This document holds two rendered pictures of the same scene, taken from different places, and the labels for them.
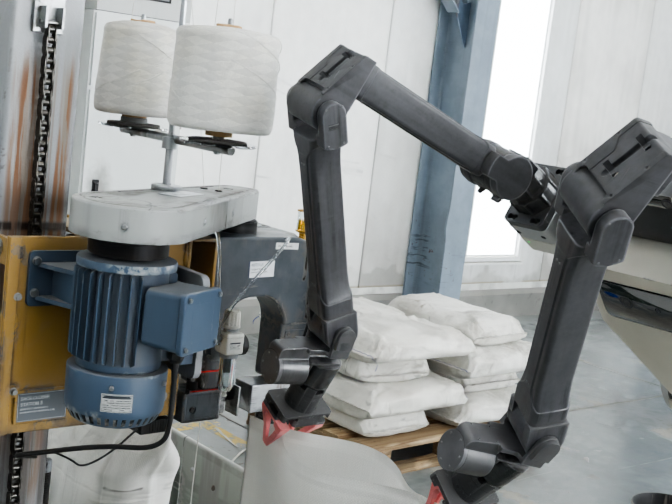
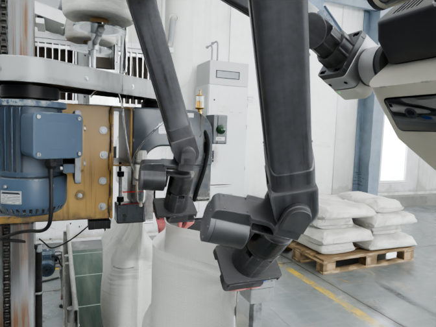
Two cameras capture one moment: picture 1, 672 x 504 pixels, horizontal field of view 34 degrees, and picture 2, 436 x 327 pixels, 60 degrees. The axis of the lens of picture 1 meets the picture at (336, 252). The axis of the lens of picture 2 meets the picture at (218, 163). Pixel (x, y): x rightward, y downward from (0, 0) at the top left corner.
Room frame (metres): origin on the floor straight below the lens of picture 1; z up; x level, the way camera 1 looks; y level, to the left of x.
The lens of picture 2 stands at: (0.94, -0.36, 1.28)
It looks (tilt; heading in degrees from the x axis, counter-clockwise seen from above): 5 degrees down; 19
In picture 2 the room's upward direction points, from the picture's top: 2 degrees clockwise
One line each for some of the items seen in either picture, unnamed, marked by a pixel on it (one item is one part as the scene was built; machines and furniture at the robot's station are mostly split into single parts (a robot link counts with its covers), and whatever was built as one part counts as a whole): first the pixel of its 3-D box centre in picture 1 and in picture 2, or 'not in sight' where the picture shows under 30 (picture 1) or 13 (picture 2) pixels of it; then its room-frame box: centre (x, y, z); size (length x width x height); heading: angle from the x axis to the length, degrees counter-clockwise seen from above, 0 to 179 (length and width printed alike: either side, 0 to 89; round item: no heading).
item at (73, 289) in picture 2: not in sight; (70, 300); (2.23, 0.71, 0.53); 1.05 x 0.02 x 0.41; 41
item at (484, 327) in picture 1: (453, 318); (367, 201); (5.40, -0.62, 0.56); 0.67 x 0.43 x 0.15; 41
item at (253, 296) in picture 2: not in sight; (256, 287); (2.04, -0.13, 0.81); 0.08 x 0.08 x 0.06; 41
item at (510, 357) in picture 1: (479, 353); (379, 217); (5.23, -0.75, 0.44); 0.68 x 0.44 x 0.15; 131
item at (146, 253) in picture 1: (128, 246); (30, 94); (1.62, 0.31, 1.35); 0.12 x 0.12 x 0.04
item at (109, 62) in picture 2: not in sight; (100, 65); (3.83, 1.72, 1.82); 0.51 x 0.27 x 0.71; 41
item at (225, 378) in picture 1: (226, 373); (141, 191); (1.86, 0.16, 1.11); 0.03 x 0.03 x 0.06
